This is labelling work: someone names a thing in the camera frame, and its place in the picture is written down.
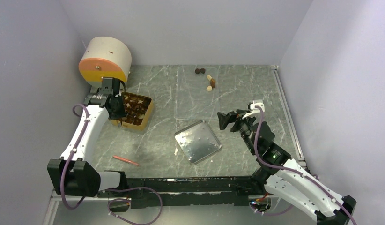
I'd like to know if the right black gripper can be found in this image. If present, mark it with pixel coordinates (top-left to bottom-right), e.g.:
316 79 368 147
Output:
217 109 257 154

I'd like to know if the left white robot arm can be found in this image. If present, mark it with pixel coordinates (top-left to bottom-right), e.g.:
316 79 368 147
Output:
47 77 128 197

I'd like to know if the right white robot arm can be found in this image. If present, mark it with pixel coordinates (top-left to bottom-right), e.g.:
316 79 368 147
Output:
217 109 356 225

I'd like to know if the gold chocolate box tray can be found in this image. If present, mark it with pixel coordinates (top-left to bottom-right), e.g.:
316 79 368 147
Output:
111 92 154 131

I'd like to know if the square silver metal lid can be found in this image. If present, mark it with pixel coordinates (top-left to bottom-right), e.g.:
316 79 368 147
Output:
174 121 222 164

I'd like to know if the clear plastic tray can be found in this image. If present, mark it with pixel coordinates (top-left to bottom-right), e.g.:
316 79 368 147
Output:
174 66 220 121

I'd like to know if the round pastel drawer box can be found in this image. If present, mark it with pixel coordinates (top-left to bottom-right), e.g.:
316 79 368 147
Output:
78 37 132 88

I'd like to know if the red pen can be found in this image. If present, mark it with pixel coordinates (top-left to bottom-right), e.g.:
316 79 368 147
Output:
112 155 140 166

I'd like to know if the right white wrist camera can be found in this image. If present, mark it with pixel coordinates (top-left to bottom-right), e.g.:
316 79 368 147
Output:
242 99 265 119

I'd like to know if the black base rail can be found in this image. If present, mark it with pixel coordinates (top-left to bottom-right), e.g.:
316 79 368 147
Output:
97 176 266 209

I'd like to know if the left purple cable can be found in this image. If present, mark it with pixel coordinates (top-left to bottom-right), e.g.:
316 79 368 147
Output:
60 104 163 225

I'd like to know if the purple cable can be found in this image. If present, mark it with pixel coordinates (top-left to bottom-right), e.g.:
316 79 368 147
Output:
60 104 163 225
250 105 357 225

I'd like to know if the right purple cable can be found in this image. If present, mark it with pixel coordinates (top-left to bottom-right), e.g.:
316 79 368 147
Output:
250 105 357 225

